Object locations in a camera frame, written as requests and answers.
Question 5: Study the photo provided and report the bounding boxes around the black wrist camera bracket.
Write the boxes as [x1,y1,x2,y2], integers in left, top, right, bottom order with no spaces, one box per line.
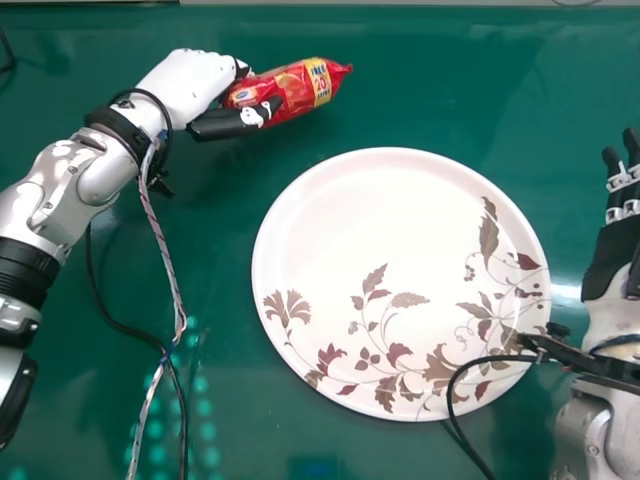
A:
[517,322,640,396]

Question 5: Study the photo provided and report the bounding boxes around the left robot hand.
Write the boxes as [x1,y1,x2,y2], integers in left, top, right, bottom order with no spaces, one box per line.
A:
[83,47,285,159]

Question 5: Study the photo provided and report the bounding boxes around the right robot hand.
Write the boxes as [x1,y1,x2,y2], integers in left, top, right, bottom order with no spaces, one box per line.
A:
[581,127,640,361]

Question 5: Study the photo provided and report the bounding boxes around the red biscuit packet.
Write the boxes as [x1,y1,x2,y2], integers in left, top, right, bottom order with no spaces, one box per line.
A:
[222,56,354,131]

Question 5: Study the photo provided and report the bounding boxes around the plate with brown leaf pattern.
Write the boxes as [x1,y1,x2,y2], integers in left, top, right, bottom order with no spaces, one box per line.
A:
[251,146,553,423]

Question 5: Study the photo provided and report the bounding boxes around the black cable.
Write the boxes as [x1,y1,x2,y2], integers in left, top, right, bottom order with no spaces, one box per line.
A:
[446,349,546,480]
[84,88,190,480]

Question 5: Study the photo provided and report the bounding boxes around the striped red white blue cable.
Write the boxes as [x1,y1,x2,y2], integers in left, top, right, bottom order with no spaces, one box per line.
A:
[127,149,189,480]

